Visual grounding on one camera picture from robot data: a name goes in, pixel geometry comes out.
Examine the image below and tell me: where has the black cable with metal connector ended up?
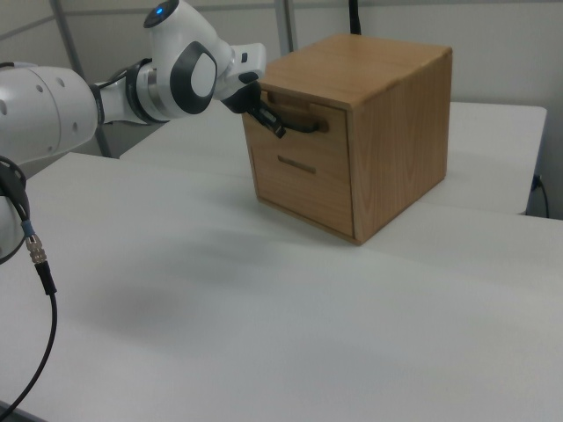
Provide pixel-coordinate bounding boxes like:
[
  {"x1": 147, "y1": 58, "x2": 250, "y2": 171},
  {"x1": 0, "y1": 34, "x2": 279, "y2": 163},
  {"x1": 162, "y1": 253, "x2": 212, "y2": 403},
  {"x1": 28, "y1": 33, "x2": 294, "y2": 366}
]
[{"x1": 0, "y1": 154, "x2": 60, "y2": 412}]

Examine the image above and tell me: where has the wooden drawer cabinet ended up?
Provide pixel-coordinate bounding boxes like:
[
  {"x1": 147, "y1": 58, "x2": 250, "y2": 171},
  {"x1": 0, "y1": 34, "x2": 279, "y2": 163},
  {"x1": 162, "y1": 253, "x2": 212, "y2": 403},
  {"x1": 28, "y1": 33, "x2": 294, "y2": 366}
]
[{"x1": 241, "y1": 33, "x2": 454, "y2": 246}]

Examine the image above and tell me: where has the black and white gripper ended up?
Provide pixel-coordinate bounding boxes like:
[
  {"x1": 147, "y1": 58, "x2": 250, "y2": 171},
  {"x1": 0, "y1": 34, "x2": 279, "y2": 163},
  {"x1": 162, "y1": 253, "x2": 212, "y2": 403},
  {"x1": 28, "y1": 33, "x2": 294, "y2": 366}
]
[{"x1": 218, "y1": 42, "x2": 289, "y2": 141}]

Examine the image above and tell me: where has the wooden drawer with slot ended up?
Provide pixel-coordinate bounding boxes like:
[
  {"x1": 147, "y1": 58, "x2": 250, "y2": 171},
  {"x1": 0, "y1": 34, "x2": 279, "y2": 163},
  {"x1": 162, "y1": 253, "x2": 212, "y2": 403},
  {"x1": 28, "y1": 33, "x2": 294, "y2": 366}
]
[{"x1": 248, "y1": 144, "x2": 356, "y2": 242}]

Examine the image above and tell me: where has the black metal drawer handle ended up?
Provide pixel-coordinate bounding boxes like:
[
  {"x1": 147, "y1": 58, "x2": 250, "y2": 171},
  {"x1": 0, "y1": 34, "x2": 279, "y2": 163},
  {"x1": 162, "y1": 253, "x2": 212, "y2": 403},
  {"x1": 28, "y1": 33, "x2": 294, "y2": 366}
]
[{"x1": 260, "y1": 90, "x2": 320, "y2": 135}]

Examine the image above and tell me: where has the thin black cable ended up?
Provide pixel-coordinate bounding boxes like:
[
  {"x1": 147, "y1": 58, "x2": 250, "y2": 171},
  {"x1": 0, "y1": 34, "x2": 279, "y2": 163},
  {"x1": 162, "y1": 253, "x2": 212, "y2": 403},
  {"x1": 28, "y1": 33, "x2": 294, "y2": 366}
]
[{"x1": 532, "y1": 174, "x2": 552, "y2": 218}]

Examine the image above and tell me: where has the wooden drawer with handle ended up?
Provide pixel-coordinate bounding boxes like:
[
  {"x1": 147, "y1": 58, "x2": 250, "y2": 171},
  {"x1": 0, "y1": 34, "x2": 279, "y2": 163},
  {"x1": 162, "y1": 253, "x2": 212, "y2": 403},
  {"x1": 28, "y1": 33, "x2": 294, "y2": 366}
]
[{"x1": 241, "y1": 87, "x2": 353, "y2": 185}]

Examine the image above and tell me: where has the black vertical pole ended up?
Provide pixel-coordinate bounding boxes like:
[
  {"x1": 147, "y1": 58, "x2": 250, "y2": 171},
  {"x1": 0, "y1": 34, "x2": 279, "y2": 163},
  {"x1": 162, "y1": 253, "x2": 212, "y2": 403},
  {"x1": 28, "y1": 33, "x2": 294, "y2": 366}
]
[{"x1": 347, "y1": 0, "x2": 364, "y2": 35}]

